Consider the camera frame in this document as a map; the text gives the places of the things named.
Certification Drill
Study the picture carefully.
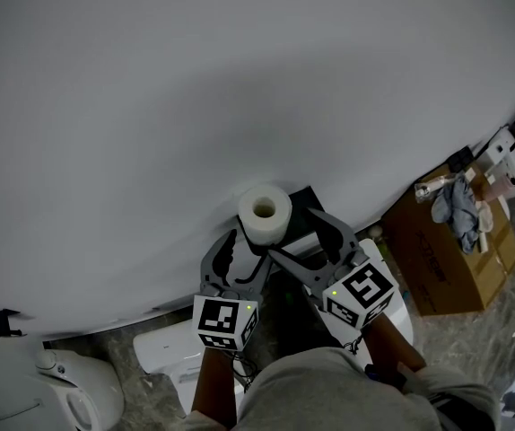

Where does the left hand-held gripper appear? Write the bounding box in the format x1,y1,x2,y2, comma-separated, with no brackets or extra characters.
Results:
192,229,274,353

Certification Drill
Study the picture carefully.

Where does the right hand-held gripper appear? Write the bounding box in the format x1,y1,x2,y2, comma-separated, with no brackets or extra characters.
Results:
268,207,397,330

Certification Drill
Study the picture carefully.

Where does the white toilet paper roll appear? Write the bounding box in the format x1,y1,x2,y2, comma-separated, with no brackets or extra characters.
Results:
238,184,293,247

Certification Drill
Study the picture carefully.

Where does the person's left forearm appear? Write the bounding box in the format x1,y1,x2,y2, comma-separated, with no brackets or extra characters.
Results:
190,347,239,427

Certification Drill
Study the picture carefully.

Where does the person's right forearm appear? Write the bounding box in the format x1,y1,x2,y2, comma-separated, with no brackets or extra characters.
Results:
362,314,427,392

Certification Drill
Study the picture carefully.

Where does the white toilet with round tank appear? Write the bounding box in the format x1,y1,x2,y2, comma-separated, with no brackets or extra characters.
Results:
132,319,248,419

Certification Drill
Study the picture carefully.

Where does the white toilet with flat tank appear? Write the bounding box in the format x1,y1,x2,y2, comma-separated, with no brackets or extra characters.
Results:
301,238,415,376

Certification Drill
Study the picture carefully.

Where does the white egg-shaped toilet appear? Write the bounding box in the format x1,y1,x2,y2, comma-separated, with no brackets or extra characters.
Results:
0,347,126,431

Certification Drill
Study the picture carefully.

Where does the brown cardboard box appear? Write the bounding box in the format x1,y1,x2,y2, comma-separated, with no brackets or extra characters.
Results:
381,163,515,317

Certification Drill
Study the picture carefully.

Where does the clear white bottle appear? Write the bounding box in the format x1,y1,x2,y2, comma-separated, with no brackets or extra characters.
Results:
414,172,458,204

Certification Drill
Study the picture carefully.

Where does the person's grey clothing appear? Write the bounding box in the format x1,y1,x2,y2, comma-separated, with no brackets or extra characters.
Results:
185,346,503,431

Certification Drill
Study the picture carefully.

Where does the grey crumpled cloth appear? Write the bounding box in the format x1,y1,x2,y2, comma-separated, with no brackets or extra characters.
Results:
431,175,481,255

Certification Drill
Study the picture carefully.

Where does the cream rolled cloth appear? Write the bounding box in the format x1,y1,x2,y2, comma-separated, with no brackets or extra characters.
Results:
475,199,496,253

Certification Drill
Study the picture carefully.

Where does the black cable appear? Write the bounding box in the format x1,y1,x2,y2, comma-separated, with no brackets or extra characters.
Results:
232,355,259,392

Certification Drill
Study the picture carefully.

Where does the black wall paper holder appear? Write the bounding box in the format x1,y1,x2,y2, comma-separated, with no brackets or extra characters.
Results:
0,308,28,339

